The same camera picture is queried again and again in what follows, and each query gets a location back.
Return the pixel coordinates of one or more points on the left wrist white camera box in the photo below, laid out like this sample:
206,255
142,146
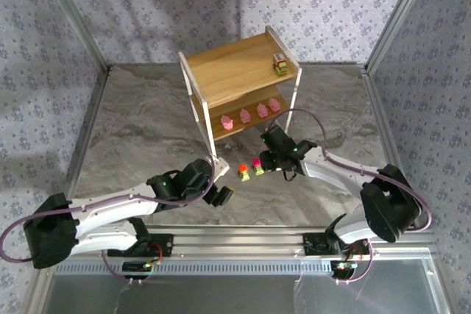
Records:
221,167

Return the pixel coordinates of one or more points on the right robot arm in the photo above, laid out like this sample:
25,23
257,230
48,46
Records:
338,170

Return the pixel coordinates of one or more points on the aluminium frame post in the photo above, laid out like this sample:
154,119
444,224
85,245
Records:
399,16
76,16

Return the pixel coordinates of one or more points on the wooden two-tier shelf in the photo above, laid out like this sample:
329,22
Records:
232,71

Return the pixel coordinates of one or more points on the pink plastic pig toy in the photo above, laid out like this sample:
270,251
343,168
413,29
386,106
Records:
245,116
262,110
274,104
227,122

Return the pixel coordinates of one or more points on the black controller board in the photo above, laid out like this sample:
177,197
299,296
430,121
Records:
344,268
137,267

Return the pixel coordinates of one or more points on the pink-top green toy car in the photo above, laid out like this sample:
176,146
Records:
257,167

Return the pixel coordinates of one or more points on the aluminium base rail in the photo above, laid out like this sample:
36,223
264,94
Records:
239,244

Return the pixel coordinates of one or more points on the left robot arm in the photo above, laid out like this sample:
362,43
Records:
110,203

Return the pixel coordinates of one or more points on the aluminium frame side rail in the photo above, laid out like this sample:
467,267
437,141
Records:
88,126
384,126

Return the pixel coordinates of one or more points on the orange-top green toy car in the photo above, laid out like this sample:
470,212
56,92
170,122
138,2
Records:
243,173

